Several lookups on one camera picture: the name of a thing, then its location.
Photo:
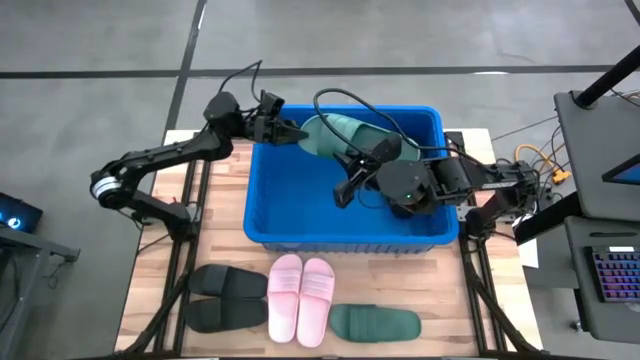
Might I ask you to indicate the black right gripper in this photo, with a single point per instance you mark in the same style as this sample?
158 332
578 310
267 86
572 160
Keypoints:
367 172

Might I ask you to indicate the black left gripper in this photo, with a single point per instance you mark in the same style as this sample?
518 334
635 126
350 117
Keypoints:
265 127

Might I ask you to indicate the green slide sandal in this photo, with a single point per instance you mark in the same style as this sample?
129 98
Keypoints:
325 137
375 323

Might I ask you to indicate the blue plastic bin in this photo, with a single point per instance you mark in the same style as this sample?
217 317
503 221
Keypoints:
300 210

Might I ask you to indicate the pink slide sandal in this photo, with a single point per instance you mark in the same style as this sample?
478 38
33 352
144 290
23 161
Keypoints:
315 305
284 300

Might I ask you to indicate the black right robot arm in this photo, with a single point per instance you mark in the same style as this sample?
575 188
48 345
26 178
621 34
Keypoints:
450 175

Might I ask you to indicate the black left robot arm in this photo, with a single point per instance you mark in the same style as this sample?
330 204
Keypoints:
165 155

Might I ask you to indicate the black slide sandal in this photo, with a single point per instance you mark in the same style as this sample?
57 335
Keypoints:
227 280
225 315

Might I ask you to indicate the white paper sheet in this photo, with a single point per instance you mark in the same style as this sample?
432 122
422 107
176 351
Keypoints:
530 255

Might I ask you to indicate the black desk support bar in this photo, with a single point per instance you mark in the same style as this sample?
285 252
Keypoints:
550 217

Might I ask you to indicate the grey desk panel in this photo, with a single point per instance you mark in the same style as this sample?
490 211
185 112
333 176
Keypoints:
590 150

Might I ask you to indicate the black round pole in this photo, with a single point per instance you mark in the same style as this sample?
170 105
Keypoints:
607 77

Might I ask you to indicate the grey keyboard tray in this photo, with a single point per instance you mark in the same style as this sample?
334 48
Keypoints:
580 310

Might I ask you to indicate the black tablet screen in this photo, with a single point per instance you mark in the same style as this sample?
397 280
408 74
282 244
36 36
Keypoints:
627 172

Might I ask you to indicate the black device with blue light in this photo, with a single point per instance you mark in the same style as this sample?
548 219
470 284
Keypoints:
17 215

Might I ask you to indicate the grey metal stand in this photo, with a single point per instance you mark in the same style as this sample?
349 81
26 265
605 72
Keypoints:
30 250

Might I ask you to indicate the backlit computer keyboard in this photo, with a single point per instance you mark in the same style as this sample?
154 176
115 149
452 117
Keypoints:
617 275

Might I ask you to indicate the black aluminium extrusion frame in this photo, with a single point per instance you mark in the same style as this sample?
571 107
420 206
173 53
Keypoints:
175 300

